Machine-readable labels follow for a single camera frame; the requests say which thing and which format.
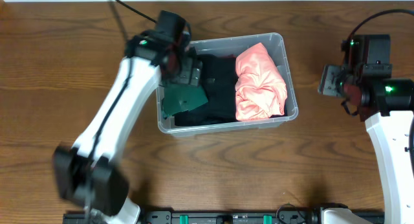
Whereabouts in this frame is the pink garment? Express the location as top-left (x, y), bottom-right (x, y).
top-left (235, 43), bottom-right (288, 121)

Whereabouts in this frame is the clear plastic storage container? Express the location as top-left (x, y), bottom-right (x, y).
top-left (156, 32), bottom-right (299, 137)

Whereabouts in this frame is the small black cloth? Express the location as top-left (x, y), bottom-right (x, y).
top-left (194, 54), bottom-right (238, 125)

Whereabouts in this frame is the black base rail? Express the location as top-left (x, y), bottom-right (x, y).
top-left (63, 203), bottom-right (386, 224)

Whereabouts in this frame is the dark green cloth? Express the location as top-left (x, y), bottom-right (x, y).
top-left (162, 84), bottom-right (208, 118)

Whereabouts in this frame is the large black garment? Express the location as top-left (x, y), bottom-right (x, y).
top-left (174, 54), bottom-right (287, 127)

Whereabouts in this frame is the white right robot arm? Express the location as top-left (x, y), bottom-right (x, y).
top-left (318, 34), bottom-right (413, 223)

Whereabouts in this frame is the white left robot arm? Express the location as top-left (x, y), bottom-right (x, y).
top-left (52, 30), bottom-right (201, 223)

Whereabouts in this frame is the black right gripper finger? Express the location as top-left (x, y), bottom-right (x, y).
top-left (318, 80), bottom-right (340, 97)
top-left (321, 64), bottom-right (342, 84)

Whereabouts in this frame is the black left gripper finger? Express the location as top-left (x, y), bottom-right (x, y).
top-left (190, 60), bottom-right (203, 87)
top-left (173, 67), bottom-right (193, 85)

